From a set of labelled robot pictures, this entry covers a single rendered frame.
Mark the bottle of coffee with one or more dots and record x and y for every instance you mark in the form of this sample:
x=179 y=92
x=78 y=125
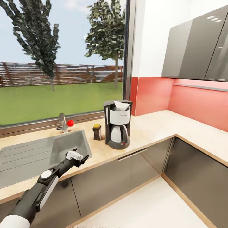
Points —
x=97 y=132

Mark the drop in sink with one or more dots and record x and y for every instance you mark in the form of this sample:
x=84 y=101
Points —
x=27 y=160

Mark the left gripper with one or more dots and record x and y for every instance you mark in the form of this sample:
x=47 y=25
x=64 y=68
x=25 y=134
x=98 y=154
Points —
x=73 y=162

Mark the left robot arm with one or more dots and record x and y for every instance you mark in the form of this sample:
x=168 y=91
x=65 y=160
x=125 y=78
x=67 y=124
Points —
x=31 y=201

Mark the fixed window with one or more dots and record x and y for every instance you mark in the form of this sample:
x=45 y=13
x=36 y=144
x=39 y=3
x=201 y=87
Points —
x=63 y=56

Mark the countertop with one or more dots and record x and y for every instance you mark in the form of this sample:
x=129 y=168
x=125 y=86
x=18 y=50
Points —
x=210 y=140
x=144 y=132

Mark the paper coffee filter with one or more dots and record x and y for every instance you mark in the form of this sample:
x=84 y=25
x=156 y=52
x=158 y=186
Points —
x=121 y=106

